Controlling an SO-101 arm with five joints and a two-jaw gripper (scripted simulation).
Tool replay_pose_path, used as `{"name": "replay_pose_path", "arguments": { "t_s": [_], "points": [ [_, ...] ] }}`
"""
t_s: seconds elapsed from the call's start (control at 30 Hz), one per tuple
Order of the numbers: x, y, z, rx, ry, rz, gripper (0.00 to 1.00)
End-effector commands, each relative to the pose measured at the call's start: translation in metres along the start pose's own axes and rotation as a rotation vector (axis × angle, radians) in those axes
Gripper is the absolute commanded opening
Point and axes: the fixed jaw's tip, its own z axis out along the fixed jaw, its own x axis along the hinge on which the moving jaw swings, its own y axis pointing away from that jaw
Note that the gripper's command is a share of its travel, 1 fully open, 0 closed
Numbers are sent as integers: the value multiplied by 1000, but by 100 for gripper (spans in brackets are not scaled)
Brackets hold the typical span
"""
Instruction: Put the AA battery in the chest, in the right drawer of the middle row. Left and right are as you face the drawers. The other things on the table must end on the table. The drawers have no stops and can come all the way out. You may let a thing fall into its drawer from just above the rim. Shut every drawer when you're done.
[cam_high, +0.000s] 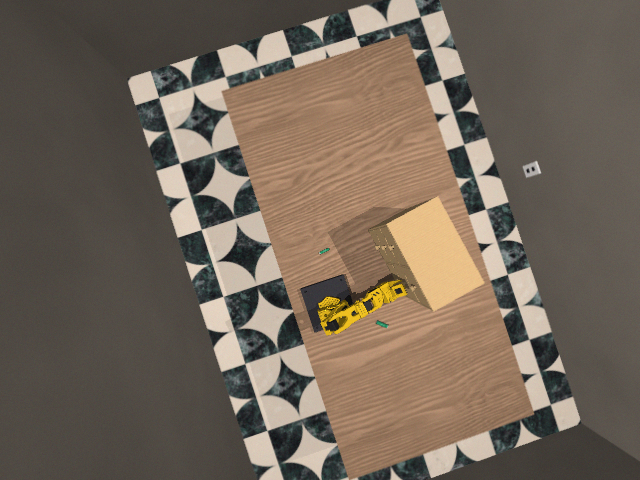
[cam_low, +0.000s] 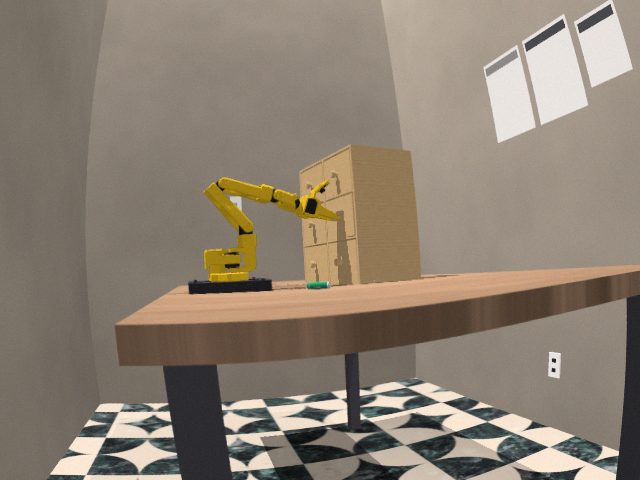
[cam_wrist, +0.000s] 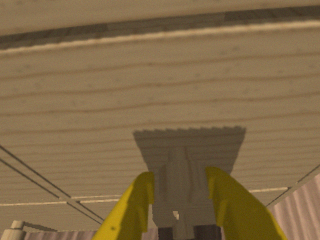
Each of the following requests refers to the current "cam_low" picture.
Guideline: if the green aa battery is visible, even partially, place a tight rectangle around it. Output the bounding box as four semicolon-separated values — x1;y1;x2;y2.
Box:
307;282;331;289

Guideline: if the tan wooden chest of drawers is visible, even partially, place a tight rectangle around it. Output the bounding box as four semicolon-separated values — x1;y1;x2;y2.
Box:
299;144;421;285

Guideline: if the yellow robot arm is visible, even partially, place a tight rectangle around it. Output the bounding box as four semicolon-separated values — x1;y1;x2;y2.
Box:
204;178;300;282

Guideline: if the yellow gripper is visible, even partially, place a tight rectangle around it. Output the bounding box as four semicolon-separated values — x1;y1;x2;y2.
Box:
294;180;340;221

